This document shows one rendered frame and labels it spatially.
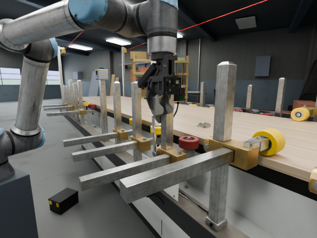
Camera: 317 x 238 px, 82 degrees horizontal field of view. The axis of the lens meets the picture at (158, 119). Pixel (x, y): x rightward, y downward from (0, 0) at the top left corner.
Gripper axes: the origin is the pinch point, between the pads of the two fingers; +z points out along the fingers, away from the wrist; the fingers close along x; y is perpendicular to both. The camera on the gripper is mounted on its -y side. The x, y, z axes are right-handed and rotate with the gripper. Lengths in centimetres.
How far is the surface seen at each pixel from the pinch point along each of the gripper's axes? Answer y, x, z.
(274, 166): 28.0, 22.0, 12.3
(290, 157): 29.3, 28.9, 10.5
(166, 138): -3.7, 6.4, 8.9
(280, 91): -10, 115, -6
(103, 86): -80, 8, -10
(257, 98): -379, 808, 52
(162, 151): -5.3, 5.3, 14.3
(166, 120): -3.7, 6.1, 1.7
